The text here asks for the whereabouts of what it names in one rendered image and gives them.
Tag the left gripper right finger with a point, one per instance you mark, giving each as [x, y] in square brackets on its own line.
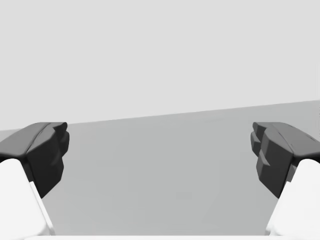
[277, 160]

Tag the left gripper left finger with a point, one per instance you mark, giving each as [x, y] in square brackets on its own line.
[37, 160]

